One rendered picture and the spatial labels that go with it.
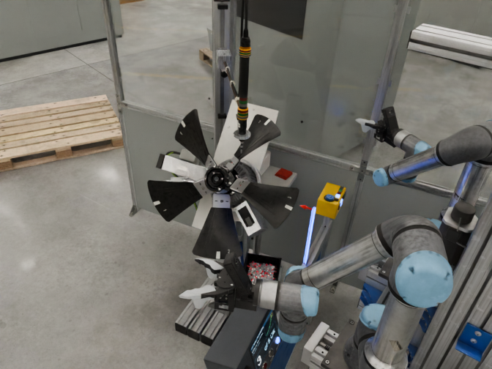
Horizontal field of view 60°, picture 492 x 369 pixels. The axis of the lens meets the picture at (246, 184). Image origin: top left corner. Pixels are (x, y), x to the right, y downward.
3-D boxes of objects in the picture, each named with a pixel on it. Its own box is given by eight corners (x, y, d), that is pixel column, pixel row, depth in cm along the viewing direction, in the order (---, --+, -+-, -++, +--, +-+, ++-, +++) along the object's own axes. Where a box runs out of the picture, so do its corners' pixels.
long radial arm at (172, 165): (223, 173, 220) (214, 170, 209) (219, 187, 220) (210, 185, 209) (175, 158, 229) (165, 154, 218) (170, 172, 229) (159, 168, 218)
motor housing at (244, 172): (209, 200, 220) (199, 198, 208) (223, 157, 221) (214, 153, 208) (250, 214, 213) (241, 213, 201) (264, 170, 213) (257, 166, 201)
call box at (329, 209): (323, 198, 224) (327, 181, 217) (343, 203, 220) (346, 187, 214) (314, 215, 212) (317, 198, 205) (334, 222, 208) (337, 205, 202)
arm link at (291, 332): (306, 315, 127) (310, 291, 121) (303, 348, 118) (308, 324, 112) (280, 310, 128) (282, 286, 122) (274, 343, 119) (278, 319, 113)
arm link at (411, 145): (416, 166, 174) (422, 148, 168) (397, 153, 181) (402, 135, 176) (430, 162, 177) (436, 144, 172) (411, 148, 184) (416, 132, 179)
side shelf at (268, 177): (243, 161, 273) (243, 157, 271) (296, 177, 261) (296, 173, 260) (225, 181, 255) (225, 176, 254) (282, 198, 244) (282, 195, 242)
